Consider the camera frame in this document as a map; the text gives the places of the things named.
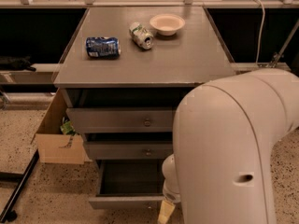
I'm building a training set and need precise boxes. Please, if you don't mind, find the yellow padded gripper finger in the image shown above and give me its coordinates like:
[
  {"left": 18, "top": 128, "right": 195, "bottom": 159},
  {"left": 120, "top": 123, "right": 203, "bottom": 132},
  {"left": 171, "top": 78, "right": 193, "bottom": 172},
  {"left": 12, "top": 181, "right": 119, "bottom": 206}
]
[{"left": 157, "top": 200, "right": 176, "bottom": 224}]

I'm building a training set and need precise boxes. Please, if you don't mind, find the grey bottom drawer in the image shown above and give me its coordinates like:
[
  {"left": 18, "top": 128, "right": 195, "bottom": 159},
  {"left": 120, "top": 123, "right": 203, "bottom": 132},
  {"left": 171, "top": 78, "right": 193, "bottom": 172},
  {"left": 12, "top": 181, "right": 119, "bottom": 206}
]
[{"left": 89, "top": 159, "right": 164, "bottom": 209}]

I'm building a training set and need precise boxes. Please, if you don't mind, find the grey drawer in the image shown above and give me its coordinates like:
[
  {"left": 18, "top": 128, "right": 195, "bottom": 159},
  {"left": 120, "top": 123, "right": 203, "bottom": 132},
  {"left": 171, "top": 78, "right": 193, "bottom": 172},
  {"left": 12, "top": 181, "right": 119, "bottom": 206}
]
[
  {"left": 83, "top": 141, "right": 173, "bottom": 160},
  {"left": 89, "top": 159, "right": 164, "bottom": 209},
  {"left": 66, "top": 107, "right": 173, "bottom": 133}
]

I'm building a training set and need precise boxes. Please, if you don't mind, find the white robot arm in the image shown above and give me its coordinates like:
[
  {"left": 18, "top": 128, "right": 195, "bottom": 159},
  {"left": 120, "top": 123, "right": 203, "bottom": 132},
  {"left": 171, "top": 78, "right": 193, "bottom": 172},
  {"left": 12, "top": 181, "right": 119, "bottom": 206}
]
[{"left": 158, "top": 68, "right": 299, "bottom": 224}]

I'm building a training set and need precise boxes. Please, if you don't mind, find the grey middle drawer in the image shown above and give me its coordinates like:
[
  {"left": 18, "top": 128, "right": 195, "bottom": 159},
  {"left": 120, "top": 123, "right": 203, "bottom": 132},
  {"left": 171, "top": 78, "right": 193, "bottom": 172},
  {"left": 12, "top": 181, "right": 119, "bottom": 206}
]
[{"left": 83, "top": 141, "right": 173, "bottom": 160}]

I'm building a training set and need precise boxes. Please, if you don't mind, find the grey top drawer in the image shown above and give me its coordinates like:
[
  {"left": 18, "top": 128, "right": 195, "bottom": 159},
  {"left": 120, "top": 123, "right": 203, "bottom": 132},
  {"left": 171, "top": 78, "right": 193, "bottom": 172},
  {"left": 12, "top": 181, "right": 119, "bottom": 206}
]
[{"left": 66, "top": 107, "right": 173, "bottom": 133}]

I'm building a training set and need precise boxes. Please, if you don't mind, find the grey drawer cabinet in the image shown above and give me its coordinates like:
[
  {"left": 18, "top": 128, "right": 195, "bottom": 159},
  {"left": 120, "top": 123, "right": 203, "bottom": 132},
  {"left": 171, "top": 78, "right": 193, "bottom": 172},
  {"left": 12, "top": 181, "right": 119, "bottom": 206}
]
[{"left": 53, "top": 6, "right": 240, "bottom": 161}]

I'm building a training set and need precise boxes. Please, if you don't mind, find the cardboard box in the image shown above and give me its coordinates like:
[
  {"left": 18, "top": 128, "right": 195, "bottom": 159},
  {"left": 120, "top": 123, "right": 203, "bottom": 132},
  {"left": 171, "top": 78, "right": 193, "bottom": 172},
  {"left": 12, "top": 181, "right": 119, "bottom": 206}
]
[{"left": 35, "top": 90, "right": 86, "bottom": 164}]

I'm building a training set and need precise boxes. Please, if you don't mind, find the green packet in box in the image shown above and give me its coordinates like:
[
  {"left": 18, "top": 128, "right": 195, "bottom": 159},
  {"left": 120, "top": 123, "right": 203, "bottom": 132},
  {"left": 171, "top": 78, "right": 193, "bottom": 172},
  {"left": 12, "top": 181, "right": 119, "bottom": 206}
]
[{"left": 60, "top": 119, "right": 76, "bottom": 135}]

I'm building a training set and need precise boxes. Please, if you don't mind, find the green white soda can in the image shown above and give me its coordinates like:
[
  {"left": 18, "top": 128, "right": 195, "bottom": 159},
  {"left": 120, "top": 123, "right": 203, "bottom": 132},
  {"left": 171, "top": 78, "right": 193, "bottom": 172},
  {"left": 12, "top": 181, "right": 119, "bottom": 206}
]
[{"left": 129, "top": 22, "right": 153, "bottom": 50}]

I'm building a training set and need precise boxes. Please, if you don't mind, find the blue crushed soda can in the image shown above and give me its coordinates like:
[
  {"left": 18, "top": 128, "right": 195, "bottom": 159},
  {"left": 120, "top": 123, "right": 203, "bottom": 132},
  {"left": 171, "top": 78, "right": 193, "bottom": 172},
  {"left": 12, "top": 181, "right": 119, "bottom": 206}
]
[{"left": 85, "top": 37, "right": 121, "bottom": 58}]

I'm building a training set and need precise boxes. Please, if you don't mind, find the white paper bowl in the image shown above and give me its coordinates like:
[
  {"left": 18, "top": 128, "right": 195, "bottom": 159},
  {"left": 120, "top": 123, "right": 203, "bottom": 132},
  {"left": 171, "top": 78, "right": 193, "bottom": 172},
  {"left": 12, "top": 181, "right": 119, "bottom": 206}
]
[{"left": 149, "top": 14, "right": 185, "bottom": 36}]

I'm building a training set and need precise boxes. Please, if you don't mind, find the diagonal metal strut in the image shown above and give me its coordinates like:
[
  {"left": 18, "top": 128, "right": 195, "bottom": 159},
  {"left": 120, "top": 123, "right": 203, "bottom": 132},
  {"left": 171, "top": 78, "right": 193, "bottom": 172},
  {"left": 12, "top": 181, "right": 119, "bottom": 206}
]
[{"left": 268, "top": 19, "right": 299, "bottom": 68}]

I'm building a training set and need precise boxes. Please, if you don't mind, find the black object on ledge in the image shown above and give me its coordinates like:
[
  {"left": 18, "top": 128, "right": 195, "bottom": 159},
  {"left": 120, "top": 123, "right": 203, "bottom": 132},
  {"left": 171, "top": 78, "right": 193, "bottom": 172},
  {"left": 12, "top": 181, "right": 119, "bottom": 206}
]
[{"left": 0, "top": 56, "right": 36, "bottom": 72}]

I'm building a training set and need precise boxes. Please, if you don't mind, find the black floor rail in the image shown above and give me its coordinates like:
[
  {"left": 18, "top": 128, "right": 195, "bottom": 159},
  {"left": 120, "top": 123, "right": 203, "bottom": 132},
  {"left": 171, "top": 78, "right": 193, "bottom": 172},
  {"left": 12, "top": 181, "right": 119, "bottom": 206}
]
[{"left": 0, "top": 151, "right": 39, "bottom": 223}]

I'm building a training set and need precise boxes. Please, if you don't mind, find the metal frame rail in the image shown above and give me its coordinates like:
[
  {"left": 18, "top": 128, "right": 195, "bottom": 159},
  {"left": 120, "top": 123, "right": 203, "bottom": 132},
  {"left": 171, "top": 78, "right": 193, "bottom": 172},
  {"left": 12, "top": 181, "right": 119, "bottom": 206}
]
[{"left": 0, "top": 62, "right": 291, "bottom": 86}]

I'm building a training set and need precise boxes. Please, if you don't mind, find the white cable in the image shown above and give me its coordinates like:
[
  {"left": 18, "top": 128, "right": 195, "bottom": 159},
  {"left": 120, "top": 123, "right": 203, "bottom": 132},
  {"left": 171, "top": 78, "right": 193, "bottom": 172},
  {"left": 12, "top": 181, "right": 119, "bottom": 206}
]
[{"left": 254, "top": 0, "right": 266, "bottom": 65}]

